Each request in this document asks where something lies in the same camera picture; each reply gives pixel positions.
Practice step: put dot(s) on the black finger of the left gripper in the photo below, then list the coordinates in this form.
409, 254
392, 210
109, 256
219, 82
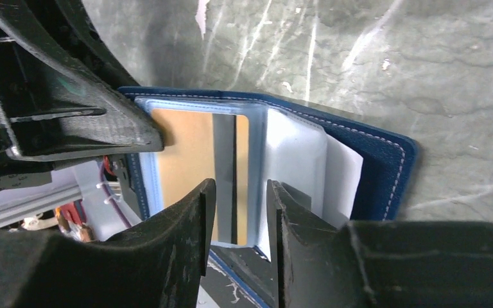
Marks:
59, 97

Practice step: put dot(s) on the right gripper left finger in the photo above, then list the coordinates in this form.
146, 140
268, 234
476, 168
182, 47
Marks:
157, 263

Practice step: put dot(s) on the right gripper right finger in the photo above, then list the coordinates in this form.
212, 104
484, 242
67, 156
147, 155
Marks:
376, 263

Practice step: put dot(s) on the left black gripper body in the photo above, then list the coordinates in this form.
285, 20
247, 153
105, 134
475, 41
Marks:
29, 188

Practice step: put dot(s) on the blue leather card holder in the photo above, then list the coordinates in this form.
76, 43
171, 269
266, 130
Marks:
347, 169

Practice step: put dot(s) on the gold credit card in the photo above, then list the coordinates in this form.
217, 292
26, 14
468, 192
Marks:
203, 145

